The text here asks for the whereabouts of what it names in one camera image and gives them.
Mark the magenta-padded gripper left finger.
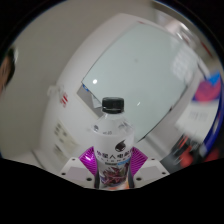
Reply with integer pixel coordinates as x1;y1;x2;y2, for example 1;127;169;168
59;145;99;188

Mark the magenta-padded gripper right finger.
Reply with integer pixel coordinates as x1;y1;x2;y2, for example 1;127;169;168
128;147;170;188

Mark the clear black-capped drink bottle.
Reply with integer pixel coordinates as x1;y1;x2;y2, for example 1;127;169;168
90;96;136;190

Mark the black and red tool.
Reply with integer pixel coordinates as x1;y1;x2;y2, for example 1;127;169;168
173;134;201;164

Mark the grey pin board with papers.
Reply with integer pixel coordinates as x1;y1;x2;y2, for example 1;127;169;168
75;83;104;118

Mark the blue and white cardboard box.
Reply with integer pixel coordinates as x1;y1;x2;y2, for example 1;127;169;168
174;71;224;158

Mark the large whiteboard on stand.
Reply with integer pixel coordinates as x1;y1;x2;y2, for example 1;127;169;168
80;21;201;143

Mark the person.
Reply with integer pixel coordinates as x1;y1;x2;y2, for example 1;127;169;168
0;46;18;98

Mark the small beige wall poster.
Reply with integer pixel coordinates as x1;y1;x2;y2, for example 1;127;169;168
51;143;68;164

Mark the large beige wall poster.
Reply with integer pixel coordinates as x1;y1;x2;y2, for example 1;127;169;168
53;119;79;151

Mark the red wall floor sign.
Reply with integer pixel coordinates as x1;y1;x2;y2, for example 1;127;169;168
59;93;69;108

